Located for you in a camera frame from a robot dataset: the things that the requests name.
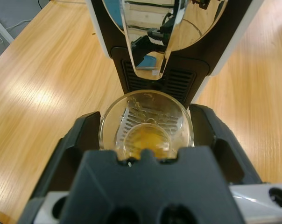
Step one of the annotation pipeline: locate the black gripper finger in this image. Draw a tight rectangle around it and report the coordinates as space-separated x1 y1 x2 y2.
189 104 263 185
18 111 102 224

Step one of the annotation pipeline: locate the clear glass cup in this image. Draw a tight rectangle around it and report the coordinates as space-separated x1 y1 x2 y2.
98 90 194 162

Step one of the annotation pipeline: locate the white capsule coffee machine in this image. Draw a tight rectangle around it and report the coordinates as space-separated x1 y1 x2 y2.
85 0 264 110

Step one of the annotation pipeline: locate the grey metal leg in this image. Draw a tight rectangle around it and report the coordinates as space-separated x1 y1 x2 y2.
0 11 15 44

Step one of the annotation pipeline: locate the white floor cable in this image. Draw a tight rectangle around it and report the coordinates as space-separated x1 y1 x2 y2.
0 19 30 44

